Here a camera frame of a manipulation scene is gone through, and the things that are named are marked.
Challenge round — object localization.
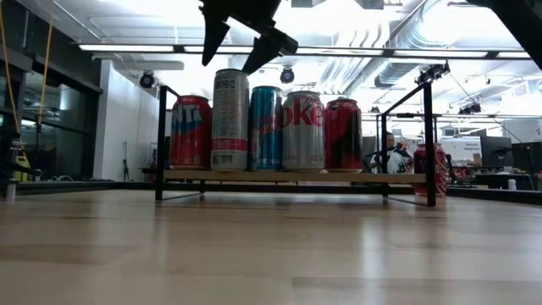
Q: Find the black computer monitor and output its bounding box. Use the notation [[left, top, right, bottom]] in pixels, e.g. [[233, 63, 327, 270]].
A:
[[478, 134, 513, 169], [511, 141, 542, 175]]

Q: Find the silver Diet Coke can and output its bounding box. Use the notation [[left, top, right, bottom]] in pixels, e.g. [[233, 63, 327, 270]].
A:
[[281, 91, 326, 173]]

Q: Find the black background tripod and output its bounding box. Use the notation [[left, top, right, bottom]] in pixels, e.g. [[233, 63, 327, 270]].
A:
[[121, 141, 130, 182]]

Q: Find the yellow cable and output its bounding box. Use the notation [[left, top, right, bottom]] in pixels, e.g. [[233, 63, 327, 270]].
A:
[[0, 0, 58, 136]]

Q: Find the blue silver Red Bull can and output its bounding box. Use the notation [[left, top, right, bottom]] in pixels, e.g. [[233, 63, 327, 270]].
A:
[[248, 86, 285, 172]]

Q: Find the white printed sign board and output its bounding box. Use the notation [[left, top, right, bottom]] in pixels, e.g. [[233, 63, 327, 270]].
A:
[[440, 137, 483, 167]]

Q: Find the overhead LED light bar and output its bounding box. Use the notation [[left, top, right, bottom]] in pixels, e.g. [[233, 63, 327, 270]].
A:
[[77, 42, 542, 61]]

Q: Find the tall white Celsius can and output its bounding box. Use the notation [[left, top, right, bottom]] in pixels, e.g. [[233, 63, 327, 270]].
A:
[[210, 69, 251, 172]]

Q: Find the black hanging shirt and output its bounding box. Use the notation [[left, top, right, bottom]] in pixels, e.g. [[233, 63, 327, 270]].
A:
[[362, 136, 379, 170]]

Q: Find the person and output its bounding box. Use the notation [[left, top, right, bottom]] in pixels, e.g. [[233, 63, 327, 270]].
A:
[[370, 130, 415, 175]]

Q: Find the silver ventilation duct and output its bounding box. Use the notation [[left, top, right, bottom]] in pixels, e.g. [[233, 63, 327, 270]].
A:
[[374, 0, 450, 88]]

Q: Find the wooden shelf black frame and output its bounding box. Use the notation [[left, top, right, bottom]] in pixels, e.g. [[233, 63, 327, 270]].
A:
[[155, 82, 437, 208]]

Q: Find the black metal table frame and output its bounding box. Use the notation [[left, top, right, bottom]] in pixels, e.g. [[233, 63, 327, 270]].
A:
[[16, 180, 542, 207]]

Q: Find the black ceiling camera mount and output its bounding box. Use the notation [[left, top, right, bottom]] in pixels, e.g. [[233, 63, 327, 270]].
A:
[[414, 61, 452, 86]]

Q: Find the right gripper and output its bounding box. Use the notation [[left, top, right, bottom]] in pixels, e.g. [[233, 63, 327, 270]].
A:
[[198, 0, 300, 76]]

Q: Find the red Coca-Cola can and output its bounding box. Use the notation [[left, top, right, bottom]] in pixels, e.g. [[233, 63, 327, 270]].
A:
[[413, 142, 449, 197], [324, 97, 364, 174]]

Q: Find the orange Fanta can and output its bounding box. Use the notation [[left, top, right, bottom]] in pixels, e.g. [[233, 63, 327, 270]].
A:
[[169, 95, 213, 170]]

